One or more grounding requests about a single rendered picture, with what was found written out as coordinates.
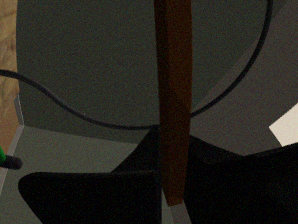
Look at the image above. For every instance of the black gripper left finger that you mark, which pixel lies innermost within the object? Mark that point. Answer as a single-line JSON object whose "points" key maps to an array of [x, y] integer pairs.
{"points": [[130, 194]]}

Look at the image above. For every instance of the orange-brown handle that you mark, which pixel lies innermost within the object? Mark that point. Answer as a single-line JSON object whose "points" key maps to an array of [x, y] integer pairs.
{"points": [[174, 46]]}

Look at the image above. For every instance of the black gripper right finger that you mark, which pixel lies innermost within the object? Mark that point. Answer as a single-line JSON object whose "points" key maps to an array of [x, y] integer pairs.
{"points": [[219, 185]]}

